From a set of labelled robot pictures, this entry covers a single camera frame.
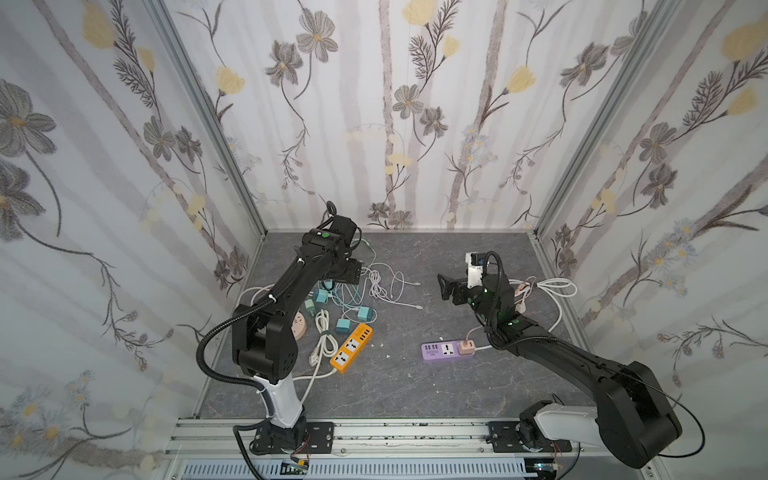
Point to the pink USB charger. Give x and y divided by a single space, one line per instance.
466 347

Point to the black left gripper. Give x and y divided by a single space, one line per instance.
349 270

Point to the orange power strip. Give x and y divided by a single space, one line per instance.
351 348

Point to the round beige power strip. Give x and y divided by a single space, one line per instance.
299 326

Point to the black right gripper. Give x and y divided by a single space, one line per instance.
461 289

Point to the light green USB charger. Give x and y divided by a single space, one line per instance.
310 307

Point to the aluminium rail frame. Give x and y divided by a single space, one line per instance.
454 448

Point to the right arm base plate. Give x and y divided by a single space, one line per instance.
522 437

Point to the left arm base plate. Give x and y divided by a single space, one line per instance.
304 438

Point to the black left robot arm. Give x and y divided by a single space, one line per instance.
263 344

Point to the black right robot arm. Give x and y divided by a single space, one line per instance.
631 417

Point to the teal usb charger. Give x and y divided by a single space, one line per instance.
364 314
343 326

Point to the purple power strip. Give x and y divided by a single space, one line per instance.
441 351

